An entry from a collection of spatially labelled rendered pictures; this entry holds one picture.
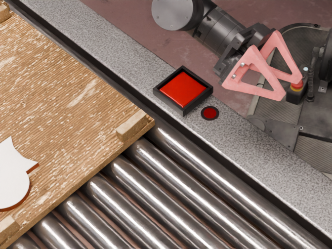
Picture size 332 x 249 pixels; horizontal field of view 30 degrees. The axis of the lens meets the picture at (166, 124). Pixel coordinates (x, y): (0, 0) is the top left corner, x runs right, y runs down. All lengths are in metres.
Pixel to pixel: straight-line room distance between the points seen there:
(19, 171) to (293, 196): 0.43
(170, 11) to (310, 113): 1.16
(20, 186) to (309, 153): 1.06
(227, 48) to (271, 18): 1.74
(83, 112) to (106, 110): 0.04
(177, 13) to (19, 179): 0.38
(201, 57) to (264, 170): 1.44
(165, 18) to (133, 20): 1.77
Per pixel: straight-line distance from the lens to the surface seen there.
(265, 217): 0.96
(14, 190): 0.99
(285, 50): 0.92
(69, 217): 0.99
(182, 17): 0.81
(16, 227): 0.96
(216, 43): 0.87
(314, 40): 2.16
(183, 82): 1.10
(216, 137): 1.04
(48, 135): 1.05
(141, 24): 2.56
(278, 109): 1.95
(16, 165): 1.02
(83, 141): 1.03
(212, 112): 1.07
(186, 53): 2.43
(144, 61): 1.16
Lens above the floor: 1.76
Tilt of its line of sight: 53 degrees down
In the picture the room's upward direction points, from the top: 6 degrees counter-clockwise
